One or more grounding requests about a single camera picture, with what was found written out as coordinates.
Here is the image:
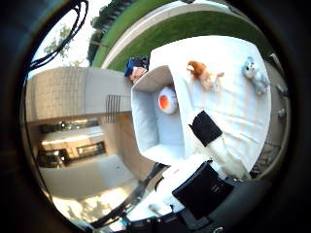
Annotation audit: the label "white striped tablecloth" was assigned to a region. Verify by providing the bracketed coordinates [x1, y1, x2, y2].
[149, 34, 272, 178]

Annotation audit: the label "black hanging cables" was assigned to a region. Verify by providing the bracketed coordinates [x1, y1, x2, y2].
[28, 0, 90, 71]

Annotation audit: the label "black cable strap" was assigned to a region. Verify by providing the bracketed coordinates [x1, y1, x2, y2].
[90, 161, 169, 229]

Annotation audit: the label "person in blue shirt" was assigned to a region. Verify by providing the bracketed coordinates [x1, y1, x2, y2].
[123, 56, 150, 84]

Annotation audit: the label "dark garage door window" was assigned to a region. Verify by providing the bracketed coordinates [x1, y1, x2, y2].
[76, 141, 107, 158]

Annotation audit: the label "brown lion plush toy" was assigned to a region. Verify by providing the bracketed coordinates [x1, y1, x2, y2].
[186, 60, 225, 92]

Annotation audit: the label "white fabric container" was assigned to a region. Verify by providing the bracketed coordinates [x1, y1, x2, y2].
[130, 65, 195, 166]

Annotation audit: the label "grey plush animal toy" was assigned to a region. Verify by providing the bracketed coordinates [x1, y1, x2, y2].
[242, 56, 271, 96]

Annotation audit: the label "orange white egg plush toy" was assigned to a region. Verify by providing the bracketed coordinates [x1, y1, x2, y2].
[157, 86, 179, 115]

